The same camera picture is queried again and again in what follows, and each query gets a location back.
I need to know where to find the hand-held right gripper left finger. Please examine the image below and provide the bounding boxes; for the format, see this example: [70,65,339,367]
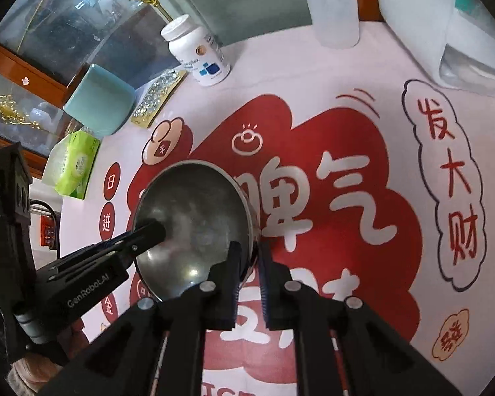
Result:
[37,240,243,396]

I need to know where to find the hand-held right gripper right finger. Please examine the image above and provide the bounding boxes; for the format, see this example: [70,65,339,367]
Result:
[258,240,463,396]

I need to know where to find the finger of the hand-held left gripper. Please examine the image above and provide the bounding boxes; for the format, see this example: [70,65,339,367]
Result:
[102,220,168,272]

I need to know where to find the stainless steel bowl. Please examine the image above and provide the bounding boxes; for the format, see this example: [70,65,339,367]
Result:
[131,159,259,303]

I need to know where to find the person's left hand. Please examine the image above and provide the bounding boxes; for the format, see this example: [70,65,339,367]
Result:
[6,322,92,385]

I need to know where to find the small red object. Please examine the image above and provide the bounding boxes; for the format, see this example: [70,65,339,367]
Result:
[40,214,58,249]

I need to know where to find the green tissue pack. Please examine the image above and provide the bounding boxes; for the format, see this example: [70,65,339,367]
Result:
[41,129,102,201]

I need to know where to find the silver blister pack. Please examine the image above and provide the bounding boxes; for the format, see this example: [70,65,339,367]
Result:
[130,70,189,129]

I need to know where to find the teal ceramic cup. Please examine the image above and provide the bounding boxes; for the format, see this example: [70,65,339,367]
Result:
[63,63,136,138]

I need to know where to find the printed pink tablecloth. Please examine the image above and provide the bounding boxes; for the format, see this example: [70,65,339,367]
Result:
[37,18,495,396]

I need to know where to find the white pill bottle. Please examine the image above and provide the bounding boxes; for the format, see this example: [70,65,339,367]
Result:
[160,13,232,87]

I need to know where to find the glass cabinet with gold ornament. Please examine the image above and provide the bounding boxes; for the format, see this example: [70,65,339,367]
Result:
[0,0,384,168]

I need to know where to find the clear plastic bottle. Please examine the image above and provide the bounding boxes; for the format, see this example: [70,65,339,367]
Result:
[299,0,361,49]

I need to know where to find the white dish cabinet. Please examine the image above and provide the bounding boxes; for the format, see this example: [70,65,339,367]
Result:
[375,0,495,100]

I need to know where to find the black cable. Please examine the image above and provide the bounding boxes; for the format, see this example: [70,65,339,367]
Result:
[29,200,63,257]

